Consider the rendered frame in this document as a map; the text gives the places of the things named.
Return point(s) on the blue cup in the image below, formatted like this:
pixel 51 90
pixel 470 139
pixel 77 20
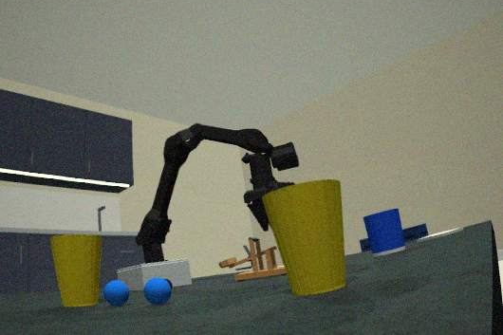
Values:
pixel 384 232

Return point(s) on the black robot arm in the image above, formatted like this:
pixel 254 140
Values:
pixel 156 224

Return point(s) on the yellow plastic cup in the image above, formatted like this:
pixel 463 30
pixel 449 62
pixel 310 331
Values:
pixel 77 259
pixel 307 224

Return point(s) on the blue ball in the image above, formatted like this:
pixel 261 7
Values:
pixel 116 293
pixel 157 291

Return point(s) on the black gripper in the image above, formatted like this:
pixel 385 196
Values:
pixel 260 183

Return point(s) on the white square tile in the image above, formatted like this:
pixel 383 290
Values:
pixel 437 235

